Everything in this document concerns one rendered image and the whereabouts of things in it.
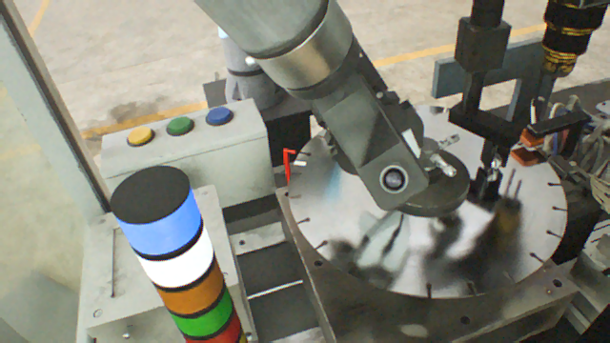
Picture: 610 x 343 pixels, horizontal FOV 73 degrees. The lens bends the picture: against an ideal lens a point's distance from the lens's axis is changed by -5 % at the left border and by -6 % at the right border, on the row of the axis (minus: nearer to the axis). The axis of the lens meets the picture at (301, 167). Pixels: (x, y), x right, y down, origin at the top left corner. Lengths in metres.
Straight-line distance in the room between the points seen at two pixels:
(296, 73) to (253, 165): 0.47
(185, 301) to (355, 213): 0.26
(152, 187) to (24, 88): 0.36
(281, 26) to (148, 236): 0.15
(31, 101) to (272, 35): 0.38
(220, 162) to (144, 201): 0.51
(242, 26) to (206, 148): 0.46
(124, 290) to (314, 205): 0.25
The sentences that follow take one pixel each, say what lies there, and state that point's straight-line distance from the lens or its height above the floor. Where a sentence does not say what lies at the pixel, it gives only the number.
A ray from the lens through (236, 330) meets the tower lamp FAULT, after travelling 0.36.
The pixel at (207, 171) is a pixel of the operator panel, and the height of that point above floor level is 0.84.
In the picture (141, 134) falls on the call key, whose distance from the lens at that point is 0.77.
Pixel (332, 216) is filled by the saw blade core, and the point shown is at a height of 0.95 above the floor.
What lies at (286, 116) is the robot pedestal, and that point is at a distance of 1.02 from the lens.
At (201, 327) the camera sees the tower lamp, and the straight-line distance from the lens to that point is 0.32.
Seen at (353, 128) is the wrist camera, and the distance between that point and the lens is 0.34.
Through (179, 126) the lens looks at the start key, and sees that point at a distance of 0.76.
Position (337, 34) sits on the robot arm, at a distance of 0.31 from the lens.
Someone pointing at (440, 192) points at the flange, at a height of 0.96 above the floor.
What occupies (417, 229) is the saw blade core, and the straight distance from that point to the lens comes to 0.49.
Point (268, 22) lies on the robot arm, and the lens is 0.28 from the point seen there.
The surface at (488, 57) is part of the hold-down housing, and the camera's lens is 0.50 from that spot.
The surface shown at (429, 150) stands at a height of 1.00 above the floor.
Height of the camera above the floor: 1.32
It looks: 41 degrees down
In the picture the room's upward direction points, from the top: 7 degrees counter-clockwise
